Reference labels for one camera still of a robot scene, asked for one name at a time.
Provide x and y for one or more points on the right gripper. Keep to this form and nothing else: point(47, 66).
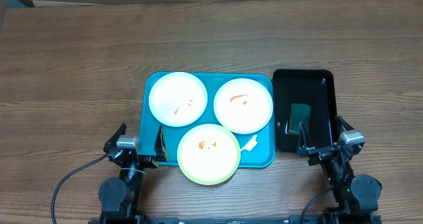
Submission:
point(320, 153)

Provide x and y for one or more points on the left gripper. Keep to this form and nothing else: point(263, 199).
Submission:
point(160, 150)

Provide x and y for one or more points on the green yellow sponge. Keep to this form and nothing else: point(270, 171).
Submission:
point(299, 113)

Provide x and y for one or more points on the yellow-green plate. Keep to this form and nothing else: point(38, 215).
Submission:
point(208, 154)

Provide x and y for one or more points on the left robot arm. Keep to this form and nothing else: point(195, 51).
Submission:
point(120, 196)

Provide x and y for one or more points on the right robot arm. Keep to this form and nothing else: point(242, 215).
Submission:
point(356, 196)

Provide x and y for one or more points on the black rectangular tray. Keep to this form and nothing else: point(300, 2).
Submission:
point(314, 87)

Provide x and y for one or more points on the teal plastic tray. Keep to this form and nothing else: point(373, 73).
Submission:
point(260, 156)

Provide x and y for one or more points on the white plate upper left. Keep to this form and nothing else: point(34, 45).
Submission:
point(178, 99)

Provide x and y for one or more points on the white plate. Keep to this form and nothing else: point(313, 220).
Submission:
point(178, 99)
point(243, 106)

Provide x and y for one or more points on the white plate upper right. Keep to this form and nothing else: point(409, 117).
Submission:
point(243, 106)

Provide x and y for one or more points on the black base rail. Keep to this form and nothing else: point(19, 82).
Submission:
point(292, 219)

